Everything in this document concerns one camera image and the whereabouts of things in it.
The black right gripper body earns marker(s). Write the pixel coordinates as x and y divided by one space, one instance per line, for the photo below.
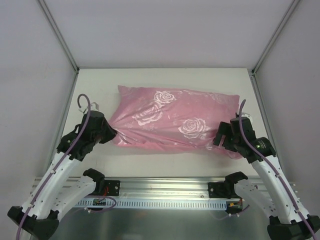
221 134

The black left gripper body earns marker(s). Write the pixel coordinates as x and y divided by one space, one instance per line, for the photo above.
107 132

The pink pillowcase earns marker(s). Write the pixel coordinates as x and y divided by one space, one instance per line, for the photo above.
171 119

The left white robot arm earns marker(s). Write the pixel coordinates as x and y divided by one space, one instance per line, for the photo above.
41 214

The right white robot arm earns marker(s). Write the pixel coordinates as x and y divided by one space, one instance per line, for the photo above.
288 218

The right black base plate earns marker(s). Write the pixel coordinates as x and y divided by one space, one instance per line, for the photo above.
220 190

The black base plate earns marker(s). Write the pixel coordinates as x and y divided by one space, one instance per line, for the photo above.
107 188
220 190

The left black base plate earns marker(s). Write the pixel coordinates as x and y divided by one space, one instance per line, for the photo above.
107 188

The aluminium mounting rail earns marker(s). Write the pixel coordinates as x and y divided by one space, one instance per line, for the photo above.
173 188

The white slotted cable duct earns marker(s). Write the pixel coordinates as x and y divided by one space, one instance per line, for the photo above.
154 204

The left aluminium frame post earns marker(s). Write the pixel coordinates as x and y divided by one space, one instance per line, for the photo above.
58 34

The aluminium frame post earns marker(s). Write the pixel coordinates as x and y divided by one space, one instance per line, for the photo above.
58 34
276 34

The right aluminium frame post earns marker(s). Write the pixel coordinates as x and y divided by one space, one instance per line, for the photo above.
276 34

